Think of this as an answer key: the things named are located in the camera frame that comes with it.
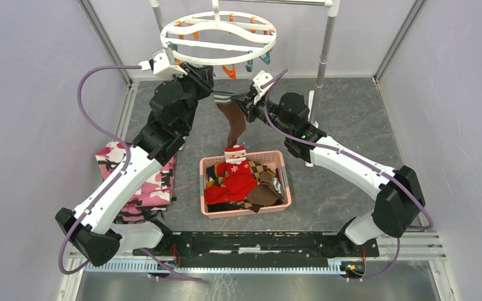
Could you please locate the brown striped-cuff sock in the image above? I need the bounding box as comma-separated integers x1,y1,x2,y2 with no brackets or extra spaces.
213,91,246,148

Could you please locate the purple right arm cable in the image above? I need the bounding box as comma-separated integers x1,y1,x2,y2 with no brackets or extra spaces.
262,68,434,231

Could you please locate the teal front clip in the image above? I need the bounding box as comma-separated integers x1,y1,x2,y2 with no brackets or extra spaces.
245,59,254,73

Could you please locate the pink camouflage folded garment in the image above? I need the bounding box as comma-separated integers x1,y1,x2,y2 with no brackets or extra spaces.
95,142,176,224

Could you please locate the white round clip hanger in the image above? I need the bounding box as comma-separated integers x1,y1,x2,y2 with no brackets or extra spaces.
160,1,277,66

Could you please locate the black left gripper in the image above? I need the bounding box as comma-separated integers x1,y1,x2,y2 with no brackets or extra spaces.
165,61,215,133

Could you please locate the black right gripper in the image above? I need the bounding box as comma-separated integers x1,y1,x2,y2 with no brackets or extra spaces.
232,90,292,138

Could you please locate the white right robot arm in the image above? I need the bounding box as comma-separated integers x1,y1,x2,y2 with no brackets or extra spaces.
232,92,425,256

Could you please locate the orange front clip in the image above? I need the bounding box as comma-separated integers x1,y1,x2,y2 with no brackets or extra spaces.
222,64,237,80

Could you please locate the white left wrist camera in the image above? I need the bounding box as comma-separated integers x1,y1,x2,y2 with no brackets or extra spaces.
139,48,188,81

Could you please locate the pink plastic basket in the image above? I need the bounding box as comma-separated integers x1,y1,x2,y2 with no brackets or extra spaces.
200,150,292,218

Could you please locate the white metal drying rack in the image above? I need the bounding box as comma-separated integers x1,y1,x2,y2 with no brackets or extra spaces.
149,0,341,168

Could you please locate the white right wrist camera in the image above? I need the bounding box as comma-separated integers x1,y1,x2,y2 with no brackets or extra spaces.
252,70,273,105

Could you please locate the argyle patterned sock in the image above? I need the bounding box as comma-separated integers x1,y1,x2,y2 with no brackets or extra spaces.
204,160,278,213

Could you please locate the red santa sock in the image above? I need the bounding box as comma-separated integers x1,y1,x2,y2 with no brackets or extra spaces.
204,145,258,205

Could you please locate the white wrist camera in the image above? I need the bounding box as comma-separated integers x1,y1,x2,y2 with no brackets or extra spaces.
139,48,188,81
252,70,273,105

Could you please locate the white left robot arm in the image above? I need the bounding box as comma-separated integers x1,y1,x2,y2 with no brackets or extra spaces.
55,59,214,267

